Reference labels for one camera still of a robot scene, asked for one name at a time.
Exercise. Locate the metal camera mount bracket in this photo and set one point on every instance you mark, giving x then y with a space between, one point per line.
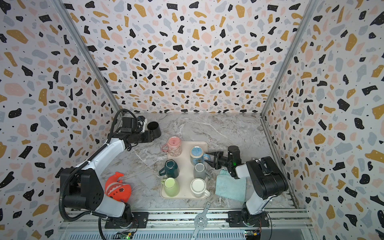
201 220

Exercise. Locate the teal cloth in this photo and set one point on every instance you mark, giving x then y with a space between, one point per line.
229 187

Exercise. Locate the pink mug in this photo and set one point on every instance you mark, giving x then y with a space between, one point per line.
173 147

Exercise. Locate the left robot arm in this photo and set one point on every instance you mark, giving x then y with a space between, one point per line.
81 191

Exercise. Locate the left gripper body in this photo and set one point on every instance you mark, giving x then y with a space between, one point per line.
145 137

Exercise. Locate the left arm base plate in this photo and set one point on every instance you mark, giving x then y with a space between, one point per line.
134 220

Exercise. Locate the dark green mug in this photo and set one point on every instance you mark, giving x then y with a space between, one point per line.
171 169

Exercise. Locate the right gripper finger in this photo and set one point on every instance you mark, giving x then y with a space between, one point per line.
216 154
213 163

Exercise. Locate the white mug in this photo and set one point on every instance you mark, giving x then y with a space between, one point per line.
199 188

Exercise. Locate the light blue mug yellow inside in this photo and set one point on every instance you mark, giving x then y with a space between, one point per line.
197 155

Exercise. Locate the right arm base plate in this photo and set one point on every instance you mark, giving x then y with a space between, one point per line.
239 219

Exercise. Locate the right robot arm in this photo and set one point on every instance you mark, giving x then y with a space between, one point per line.
267 179

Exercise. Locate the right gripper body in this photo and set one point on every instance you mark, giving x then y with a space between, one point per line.
218 159

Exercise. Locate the red fish plush toy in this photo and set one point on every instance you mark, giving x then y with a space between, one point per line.
116 189

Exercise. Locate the beige tray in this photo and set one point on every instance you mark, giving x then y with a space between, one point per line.
186 169

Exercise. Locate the grey mug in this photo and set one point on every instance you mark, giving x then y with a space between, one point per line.
201 172

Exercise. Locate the light green mug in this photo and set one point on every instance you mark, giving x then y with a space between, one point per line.
171 187

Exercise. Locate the black mug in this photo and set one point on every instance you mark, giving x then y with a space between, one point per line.
154 129

